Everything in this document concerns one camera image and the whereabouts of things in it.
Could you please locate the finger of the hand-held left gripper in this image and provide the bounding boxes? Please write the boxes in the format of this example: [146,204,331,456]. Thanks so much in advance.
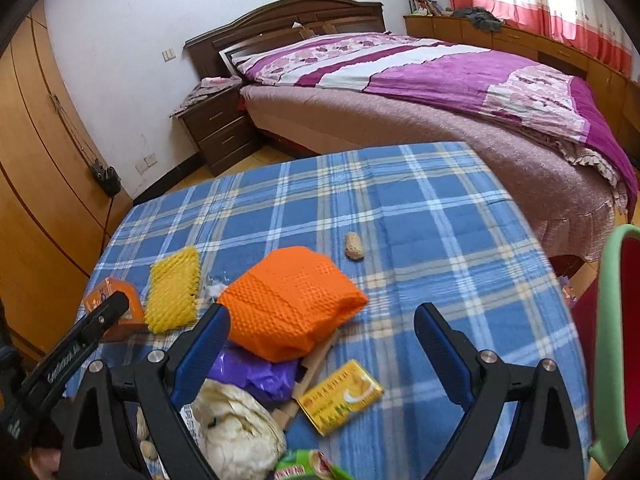
[20,291,131,411]

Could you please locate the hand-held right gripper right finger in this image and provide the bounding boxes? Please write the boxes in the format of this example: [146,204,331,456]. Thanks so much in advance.
[413,302,586,480]

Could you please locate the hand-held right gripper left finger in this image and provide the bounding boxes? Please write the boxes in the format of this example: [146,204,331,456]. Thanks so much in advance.
[60,302,233,480]

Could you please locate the small orange box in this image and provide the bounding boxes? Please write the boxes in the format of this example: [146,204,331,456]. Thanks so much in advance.
[82,277,146,343]

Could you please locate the purple plastic bag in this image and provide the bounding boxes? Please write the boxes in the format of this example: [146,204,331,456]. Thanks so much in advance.
[206,345,301,408]

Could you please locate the small white scrap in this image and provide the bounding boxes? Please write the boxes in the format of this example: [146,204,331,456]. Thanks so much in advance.
[202,275,228,306]

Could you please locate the yellow foam net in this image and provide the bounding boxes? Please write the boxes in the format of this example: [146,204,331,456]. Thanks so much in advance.
[144,246,202,334]

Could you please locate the orange foam net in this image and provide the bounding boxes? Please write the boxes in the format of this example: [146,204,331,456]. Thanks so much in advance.
[217,246,369,364]

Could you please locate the yellow packet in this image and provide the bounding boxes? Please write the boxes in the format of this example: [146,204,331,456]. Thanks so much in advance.
[296,359,385,437]

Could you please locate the wooden stick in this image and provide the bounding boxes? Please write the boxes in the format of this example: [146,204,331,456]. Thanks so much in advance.
[272,327,343,431]

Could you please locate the green packet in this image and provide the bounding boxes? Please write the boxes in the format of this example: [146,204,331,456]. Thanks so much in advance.
[272,449,353,480]

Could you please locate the red bin with green rim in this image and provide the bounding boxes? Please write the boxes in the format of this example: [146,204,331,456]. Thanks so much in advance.
[570,224,640,471]

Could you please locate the person's left hand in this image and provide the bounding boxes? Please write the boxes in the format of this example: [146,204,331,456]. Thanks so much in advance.
[30,447,62,477]

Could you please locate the blue plaid blanket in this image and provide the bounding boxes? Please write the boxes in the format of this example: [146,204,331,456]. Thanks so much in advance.
[65,141,596,480]

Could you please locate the light wooden wardrobe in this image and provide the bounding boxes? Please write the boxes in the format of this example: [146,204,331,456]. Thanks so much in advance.
[0,0,133,356]

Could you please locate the dark wooden nightstand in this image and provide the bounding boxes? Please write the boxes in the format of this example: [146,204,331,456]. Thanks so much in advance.
[170,80,261,177]

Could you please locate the bed with purple bedding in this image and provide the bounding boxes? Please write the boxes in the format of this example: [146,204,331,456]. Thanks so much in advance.
[239,82,633,266]

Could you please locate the pink patterned cloth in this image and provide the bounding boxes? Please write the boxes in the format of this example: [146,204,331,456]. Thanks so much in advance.
[170,76,243,117]

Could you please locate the purple floral quilt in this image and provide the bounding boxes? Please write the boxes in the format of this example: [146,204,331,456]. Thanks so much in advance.
[234,31,638,201]

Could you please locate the low wooden cabinet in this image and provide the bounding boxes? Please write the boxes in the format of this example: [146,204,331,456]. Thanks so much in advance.
[404,12,640,151]

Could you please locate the grey clothes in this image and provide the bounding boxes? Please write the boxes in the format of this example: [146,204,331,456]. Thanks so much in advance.
[452,6,506,33]

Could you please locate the dark wooden headboard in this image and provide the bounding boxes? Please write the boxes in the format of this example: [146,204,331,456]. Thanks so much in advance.
[183,0,387,81]

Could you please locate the row of books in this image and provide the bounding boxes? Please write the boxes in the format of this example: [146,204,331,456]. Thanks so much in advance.
[409,0,453,17]

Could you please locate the white and red curtain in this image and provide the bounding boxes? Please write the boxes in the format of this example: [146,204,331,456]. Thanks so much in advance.
[442,0,640,83]

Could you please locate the black cable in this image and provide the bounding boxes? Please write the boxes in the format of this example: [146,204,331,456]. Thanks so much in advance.
[100,192,113,251]

